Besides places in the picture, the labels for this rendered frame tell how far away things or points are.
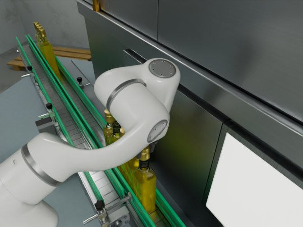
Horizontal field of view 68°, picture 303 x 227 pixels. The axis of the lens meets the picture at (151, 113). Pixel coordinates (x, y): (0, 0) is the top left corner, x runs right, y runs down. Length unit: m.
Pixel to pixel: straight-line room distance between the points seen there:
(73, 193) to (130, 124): 0.80
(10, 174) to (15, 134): 1.12
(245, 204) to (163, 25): 0.49
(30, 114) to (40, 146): 1.25
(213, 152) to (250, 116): 0.16
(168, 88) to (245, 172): 0.27
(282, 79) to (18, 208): 0.46
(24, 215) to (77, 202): 0.68
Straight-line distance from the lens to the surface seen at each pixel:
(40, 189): 0.39
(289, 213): 0.54
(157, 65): 0.41
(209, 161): 0.62
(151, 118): 0.33
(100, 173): 0.98
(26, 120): 1.58
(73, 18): 4.33
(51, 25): 4.66
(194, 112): 0.58
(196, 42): 0.56
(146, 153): 0.62
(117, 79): 0.37
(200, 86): 0.55
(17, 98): 1.81
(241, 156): 0.53
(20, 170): 0.38
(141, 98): 0.35
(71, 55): 3.93
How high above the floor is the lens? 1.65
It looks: 39 degrees down
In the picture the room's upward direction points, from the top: straight up
